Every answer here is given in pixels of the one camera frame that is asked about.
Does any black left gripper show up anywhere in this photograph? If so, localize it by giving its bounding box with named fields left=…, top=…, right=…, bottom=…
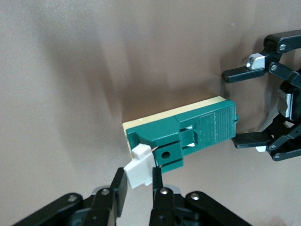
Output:
left=222, top=29, right=301, bottom=162

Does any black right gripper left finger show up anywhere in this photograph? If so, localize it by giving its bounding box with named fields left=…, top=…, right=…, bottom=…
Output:
left=14, top=167, right=129, bottom=226

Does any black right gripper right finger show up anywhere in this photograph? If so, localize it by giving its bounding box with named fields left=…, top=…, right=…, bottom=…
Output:
left=150, top=166, right=252, bottom=226

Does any green load switch white handle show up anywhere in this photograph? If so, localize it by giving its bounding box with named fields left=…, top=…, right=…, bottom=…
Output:
left=123, top=96, right=240, bottom=190

